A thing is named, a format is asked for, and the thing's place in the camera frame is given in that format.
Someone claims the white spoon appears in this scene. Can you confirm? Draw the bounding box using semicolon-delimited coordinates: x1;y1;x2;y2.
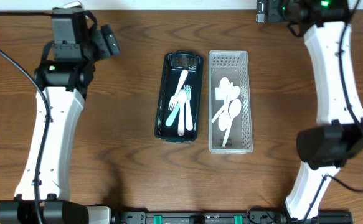
211;86;240;123
219;77;230;99
218;95;229;131
222;99;242;147

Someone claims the white fork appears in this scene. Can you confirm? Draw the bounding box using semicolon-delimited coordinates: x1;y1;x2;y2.
168;69;188;111
184;85;193;131

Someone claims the black plastic basket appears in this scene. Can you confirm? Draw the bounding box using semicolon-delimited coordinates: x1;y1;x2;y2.
154;51;204;142

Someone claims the white utensil handle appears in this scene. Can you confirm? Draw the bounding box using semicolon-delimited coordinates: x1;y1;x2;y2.
177;89;187;136

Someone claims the mint green plastic fork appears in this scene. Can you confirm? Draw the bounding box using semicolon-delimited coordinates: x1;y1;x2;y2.
165;103;179;127

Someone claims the clear white plastic basket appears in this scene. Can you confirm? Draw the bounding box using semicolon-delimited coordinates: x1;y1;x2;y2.
209;50;253;154

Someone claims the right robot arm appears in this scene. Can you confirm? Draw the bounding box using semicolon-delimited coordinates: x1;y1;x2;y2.
256;0;363;223

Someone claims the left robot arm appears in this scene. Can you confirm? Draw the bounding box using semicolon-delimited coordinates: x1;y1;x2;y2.
0;2;120;223

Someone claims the left black cable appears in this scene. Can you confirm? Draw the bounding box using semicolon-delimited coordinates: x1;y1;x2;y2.
0;11;54;224

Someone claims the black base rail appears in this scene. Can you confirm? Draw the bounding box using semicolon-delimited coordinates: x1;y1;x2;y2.
110;208;354;224

